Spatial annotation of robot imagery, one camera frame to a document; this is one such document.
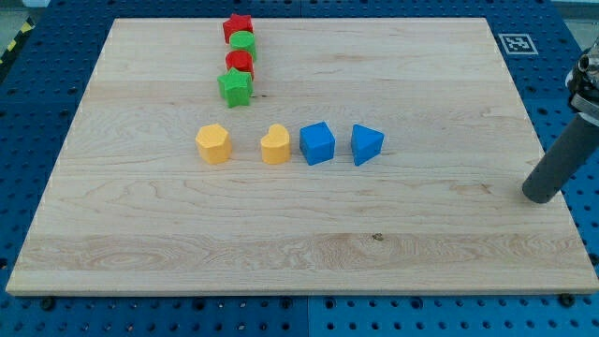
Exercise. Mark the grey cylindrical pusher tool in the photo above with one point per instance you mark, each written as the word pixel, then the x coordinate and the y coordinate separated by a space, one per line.
pixel 575 145

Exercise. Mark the robot arm end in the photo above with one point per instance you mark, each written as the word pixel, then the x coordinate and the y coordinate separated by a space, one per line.
pixel 582 83

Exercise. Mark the blue triangle block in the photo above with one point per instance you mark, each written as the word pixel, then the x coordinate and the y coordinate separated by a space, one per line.
pixel 366 143

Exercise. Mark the black screw right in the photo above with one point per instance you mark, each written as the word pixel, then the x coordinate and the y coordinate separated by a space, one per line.
pixel 566 300

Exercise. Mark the green cylinder block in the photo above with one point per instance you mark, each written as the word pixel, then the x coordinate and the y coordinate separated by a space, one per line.
pixel 243 41

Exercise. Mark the blue cube block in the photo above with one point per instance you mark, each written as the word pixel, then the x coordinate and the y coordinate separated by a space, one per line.
pixel 316 143

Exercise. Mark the yellow heart block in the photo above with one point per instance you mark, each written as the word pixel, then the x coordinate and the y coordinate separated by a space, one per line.
pixel 275 145

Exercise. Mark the black screw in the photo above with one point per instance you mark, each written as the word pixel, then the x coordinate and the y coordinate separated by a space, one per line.
pixel 47 304
pixel 566 300

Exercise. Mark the yellow hexagon block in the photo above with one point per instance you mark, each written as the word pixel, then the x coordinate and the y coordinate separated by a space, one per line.
pixel 213 144

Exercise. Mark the wooden board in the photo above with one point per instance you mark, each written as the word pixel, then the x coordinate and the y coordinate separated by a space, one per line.
pixel 131 209

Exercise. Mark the green star block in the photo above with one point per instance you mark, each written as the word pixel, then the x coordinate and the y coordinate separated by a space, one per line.
pixel 236 87

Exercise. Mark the white fiducial marker tag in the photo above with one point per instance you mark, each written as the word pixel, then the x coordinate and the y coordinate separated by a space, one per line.
pixel 517 44

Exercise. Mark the red star block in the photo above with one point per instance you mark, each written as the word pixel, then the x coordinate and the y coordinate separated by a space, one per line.
pixel 236 23

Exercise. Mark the red round block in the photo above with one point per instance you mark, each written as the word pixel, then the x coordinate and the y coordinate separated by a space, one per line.
pixel 241 60

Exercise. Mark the black screw left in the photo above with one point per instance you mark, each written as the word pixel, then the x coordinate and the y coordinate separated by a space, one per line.
pixel 47 304

